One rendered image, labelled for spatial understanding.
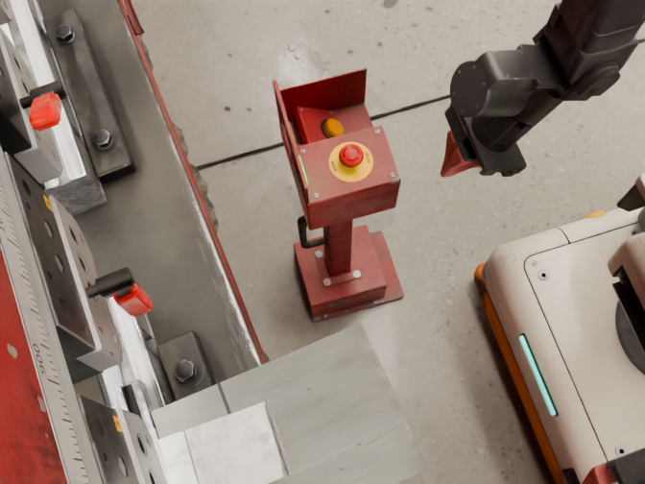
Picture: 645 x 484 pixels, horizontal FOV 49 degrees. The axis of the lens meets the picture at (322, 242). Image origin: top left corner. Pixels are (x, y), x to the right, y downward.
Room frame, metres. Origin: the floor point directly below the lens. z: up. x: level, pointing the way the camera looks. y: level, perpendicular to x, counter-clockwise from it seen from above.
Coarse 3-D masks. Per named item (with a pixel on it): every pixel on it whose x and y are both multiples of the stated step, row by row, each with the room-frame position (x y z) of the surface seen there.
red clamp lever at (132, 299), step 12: (108, 276) 0.19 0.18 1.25; (120, 276) 0.19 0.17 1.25; (132, 276) 0.19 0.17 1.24; (96, 288) 0.18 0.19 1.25; (108, 288) 0.18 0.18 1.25; (120, 288) 0.18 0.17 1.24; (132, 288) 0.19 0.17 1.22; (120, 300) 0.18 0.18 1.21; (132, 300) 0.18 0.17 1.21; (144, 300) 0.19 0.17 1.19; (132, 312) 0.18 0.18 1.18; (144, 312) 0.18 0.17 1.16
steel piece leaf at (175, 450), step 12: (180, 432) 0.08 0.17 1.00; (168, 444) 0.07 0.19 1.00; (180, 444) 0.07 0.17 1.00; (168, 456) 0.06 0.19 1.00; (180, 456) 0.06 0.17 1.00; (168, 468) 0.05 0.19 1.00; (180, 468) 0.05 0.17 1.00; (192, 468) 0.05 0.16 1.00; (180, 480) 0.03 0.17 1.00; (192, 480) 0.03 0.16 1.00
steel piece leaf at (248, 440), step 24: (264, 408) 0.10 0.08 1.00; (192, 432) 0.08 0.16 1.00; (216, 432) 0.08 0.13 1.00; (240, 432) 0.08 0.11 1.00; (264, 432) 0.08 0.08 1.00; (192, 456) 0.06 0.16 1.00; (216, 456) 0.06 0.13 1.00; (240, 456) 0.05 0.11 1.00; (264, 456) 0.05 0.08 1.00; (216, 480) 0.03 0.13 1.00; (240, 480) 0.03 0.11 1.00; (264, 480) 0.03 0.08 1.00
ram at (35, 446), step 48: (0, 144) 0.27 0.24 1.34; (0, 240) 0.17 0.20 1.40; (0, 288) 0.13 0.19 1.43; (0, 336) 0.10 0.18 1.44; (48, 336) 0.11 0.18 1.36; (0, 384) 0.07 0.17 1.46; (0, 432) 0.04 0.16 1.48; (48, 432) 0.05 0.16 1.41; (0, 480) 0.02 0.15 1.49; (48, 480) 0.02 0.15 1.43; (96, 480) 0.02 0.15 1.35
